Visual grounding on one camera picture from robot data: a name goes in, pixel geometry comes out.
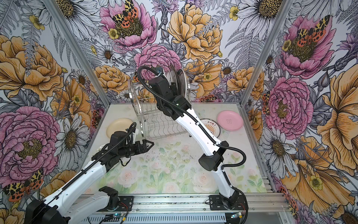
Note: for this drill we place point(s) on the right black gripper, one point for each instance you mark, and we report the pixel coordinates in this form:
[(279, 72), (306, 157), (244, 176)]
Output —
[(172, 87)]

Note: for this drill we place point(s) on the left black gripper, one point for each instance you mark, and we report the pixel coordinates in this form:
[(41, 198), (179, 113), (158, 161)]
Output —
[(144, 146)]

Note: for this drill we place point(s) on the white plate green red rim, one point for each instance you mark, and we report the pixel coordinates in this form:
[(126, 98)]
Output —
[(184, 84)]

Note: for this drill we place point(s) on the chrome wire dish rack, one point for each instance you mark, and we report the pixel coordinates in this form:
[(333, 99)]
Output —
[(153, 123)]

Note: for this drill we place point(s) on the white plate orange sunburst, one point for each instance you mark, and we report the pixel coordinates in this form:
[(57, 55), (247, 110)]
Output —
[(212, 126)]

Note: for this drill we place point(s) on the white plate black rim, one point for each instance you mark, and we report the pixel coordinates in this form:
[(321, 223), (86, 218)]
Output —
[(177, 84)]

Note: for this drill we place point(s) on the black square floral plate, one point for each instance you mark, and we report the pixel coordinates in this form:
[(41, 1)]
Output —
[(179, 84)]

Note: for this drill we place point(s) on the white plate red characters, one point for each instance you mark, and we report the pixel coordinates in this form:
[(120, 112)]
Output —
[(170, 77)]

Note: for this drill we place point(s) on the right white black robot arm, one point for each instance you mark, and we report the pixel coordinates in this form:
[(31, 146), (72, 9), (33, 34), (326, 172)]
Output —
[(172, 104)]

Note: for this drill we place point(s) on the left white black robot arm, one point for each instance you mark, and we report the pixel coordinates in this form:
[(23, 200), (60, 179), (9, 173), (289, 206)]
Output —
[(59, 208)]

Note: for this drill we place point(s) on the cream round plate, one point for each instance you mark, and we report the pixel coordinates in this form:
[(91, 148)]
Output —
[(120, 124)]

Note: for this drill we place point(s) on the pink round plate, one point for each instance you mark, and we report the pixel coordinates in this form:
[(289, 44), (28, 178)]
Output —
[(230, 120)]

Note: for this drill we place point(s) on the green circuit board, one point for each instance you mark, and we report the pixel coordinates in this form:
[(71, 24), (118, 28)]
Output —
[(117, 216)]

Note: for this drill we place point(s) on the white vented panel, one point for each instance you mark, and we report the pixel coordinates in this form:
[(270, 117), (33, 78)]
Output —
[(170, 218)]

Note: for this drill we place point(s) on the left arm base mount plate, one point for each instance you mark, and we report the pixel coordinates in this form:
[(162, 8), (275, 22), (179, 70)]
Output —
[(122, 203)]

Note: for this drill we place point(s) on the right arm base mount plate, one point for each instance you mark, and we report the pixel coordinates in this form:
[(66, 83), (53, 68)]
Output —
[(221, 203)]

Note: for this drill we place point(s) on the aluminium front rail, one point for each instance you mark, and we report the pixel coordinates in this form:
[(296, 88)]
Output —
[(191, 203)]

